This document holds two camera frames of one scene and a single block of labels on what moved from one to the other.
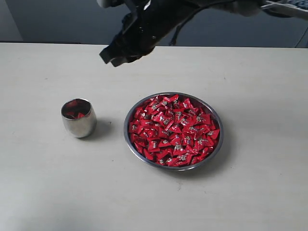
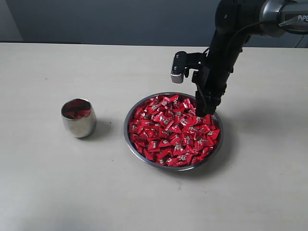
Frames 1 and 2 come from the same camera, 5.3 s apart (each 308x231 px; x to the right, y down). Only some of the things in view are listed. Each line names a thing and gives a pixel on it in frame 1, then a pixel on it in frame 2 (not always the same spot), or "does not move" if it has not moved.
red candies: (75, 109) does not move
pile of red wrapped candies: (171, 130) does not move
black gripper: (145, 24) → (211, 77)
